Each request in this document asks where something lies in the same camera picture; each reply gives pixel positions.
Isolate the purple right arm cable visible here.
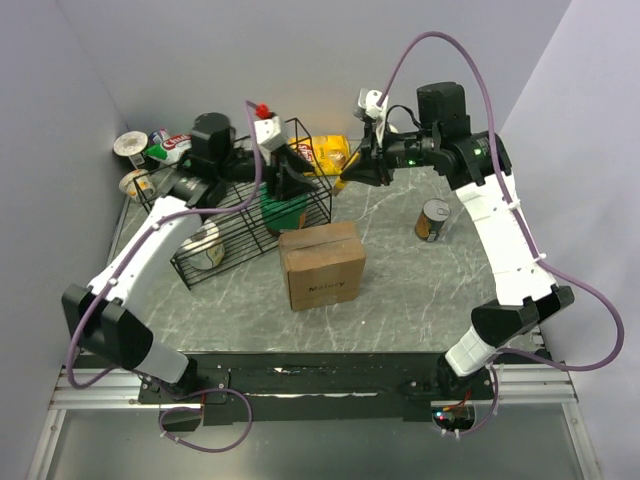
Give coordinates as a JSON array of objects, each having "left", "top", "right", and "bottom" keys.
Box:
[{"left": 377, "top": 31, "right": 626, "bottom": 437}]

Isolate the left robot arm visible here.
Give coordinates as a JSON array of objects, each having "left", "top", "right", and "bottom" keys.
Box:
[{"left": 62, "top": 103, "right": 315, "bottom": 402}]

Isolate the white yellow noodle cup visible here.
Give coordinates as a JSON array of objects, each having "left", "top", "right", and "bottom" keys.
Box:
[{"left": 119, "top": 169, "right": 156, "bottom": 203}]

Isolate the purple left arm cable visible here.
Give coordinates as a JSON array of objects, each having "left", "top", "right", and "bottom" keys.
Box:
[{"left": 65, "top": 99, "right": 254, "bottom": 454}]

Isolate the yellow chips bag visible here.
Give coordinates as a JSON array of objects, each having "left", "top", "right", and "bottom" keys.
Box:
[{"left": 289, "top": 135, "right": 351, "bottom": 176}]

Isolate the aluminium rail frame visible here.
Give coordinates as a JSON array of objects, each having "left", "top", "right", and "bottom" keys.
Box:
[{"left": 49, "top": 364, "right": 578, "bottom": 410}]

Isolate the white cup brown lid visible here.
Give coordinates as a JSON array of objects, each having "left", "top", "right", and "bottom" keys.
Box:
[{"left": 113, "top": 131, "right": 148, "bottom": 169}]

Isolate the green wrapped round package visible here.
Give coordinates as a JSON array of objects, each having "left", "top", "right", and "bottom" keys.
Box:
[{"left": 260, "top": 192, "right": 308, "bottom": 237}]

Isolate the black wire rack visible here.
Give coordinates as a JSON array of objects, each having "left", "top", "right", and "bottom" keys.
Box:
[{"left": 141, "top": 118, "right": 332, "bottom": 290}]

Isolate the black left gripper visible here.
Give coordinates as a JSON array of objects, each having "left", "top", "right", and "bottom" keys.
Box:
[{"left": 215, "top": 141, "right": 318, "bottom": 202}]

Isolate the white green bowl container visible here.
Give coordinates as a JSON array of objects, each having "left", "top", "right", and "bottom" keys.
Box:
[{"left": 177, "top": 220, "right": 225, "bottom": 271}]

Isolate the yellow utility knife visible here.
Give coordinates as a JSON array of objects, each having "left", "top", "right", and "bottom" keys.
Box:
[{"left": 330, "top": 153, "right": 362, "bottom": 196}]

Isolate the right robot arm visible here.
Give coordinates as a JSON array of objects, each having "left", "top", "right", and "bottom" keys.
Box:
[{"left": 339, "top": 82, "right": 574, "bottom": 399}]

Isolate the brown cardboard express box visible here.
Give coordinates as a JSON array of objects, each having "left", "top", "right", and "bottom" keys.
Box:
[{"left": 279, "top": 221, "right": 366, "bottom": 312}]

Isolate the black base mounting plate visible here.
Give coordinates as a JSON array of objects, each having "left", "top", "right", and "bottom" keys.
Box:
[{"left": 138, "top": 352, "right": 494, "bottom": 426}]

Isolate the blue white small can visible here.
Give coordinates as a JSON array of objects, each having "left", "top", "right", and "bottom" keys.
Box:
[{"left": 148, "top": 128, "right": 171, "bottom": 146}]

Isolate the orange label tin can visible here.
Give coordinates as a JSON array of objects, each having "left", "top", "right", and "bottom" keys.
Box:
[{"left": 414, "top": 198, "right": 450, "bottom": 242}]

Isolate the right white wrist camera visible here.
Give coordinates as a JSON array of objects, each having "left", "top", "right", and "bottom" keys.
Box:
[{"left": 354, "top": 88, "right": 388, "bottom": 147}]

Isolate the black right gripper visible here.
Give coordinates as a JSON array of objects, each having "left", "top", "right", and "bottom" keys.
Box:
[{"left": 339, "top": 118, "right": 438, "bottom": 187}]

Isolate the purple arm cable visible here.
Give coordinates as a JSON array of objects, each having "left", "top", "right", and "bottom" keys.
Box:
[
  {"left": 65, "top": 99, "right": 254, "bottom": 454},
  {"left": 377, "top": 31, "right": 626, "bottom": 437}
]

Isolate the green white cassava chips bag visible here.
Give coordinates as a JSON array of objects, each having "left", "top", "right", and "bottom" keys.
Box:
[{"left": 145, "top": 134, "right": 192, "bottom": 165}]

